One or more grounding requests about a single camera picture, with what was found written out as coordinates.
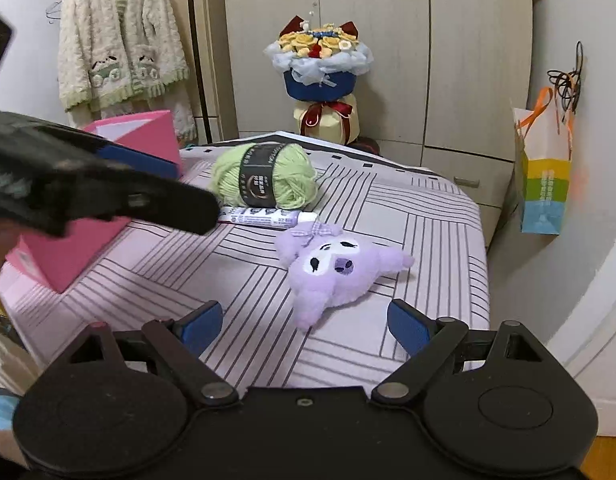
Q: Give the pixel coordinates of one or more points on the cream green fleece cardigan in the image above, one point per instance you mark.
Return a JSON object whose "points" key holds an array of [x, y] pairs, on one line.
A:
{"points": [[112, 25]]}

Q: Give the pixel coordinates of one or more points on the cream fleece pants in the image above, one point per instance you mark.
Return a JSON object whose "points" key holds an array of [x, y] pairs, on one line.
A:
{"points": [[185, 120]]}

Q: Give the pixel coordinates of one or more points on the light blue cloth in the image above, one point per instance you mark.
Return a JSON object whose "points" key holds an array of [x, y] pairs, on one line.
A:
{"points": [[1, 410]]}

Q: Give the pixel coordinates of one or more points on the green yarn ball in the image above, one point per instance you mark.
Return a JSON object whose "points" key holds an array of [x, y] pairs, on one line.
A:
{"points": [[293, 180]]}

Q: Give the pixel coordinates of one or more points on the beige wardrobe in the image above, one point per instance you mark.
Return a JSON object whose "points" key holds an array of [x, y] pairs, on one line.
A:
{"points": [[398, 60]]}

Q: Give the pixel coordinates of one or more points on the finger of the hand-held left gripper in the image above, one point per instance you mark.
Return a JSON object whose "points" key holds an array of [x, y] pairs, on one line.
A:
{"points": [[162, 200], [137, 160]]}

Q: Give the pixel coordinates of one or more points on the colourful paper gift bag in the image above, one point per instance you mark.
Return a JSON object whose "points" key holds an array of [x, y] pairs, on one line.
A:
{"points": [[543, 185]]}

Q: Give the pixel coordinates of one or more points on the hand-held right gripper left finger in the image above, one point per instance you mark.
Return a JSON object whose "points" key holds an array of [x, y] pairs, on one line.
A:
{"points": [[205, 327]]}

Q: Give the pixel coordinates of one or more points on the cream clothing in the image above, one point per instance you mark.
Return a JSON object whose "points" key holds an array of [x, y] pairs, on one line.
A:
{"points": [[7, 365]]}

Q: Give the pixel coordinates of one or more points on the pink storage box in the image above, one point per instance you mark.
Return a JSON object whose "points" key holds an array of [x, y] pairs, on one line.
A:
{"points": [[62, 255]]}

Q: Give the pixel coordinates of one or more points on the black clothes rack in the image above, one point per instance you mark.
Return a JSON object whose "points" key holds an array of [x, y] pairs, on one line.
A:
{"points": [[200, 85]]}

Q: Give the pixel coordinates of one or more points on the striped pink bed sheet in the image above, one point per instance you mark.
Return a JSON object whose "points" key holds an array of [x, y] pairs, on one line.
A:
{"points": [[388, 210]]}

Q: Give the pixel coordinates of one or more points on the yellow flower bouquet blue wrap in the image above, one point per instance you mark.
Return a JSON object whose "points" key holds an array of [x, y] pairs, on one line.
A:
{"points": [[318, 75]]}

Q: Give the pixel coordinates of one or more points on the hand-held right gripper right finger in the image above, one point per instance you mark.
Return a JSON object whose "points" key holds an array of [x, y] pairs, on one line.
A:
{"points": [[405, 327]]}

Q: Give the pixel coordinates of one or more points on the purple plush toy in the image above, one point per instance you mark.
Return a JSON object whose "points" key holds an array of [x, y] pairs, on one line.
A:
{"points": [[333, 280]]}

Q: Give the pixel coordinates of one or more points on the white purple tube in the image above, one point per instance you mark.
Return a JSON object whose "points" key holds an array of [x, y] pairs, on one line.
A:
{"points": [[268, 217]]}

